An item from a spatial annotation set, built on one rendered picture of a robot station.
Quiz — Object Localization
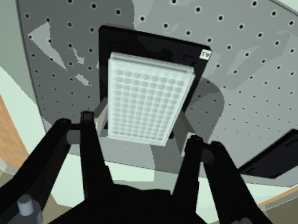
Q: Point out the grey rectangular base plate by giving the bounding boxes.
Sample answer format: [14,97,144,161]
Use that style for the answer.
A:
[15,0,298,174]

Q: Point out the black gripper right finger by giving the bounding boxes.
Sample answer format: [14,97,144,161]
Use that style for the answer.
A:
[163,110,273,224]

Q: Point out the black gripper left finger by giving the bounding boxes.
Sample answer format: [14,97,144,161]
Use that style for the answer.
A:
[0,97,127,224]

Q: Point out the black plate nest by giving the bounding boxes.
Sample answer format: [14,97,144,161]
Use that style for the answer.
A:
[238,129,298,179]
[99,25,212,113]

